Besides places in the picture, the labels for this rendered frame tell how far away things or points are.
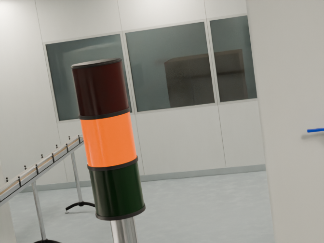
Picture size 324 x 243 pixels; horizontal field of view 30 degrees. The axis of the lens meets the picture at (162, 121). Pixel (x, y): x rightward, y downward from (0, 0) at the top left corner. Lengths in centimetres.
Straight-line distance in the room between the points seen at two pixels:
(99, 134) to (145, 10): 813
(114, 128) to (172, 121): 822
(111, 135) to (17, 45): 876
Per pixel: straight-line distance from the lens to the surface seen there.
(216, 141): 876
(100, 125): 57
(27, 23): 923
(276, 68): 198
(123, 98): 58
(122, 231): 61
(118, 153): 58
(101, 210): 60
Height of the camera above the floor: 238
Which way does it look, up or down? 10 degrees down
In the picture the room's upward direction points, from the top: 8 degrees counter-clockwise
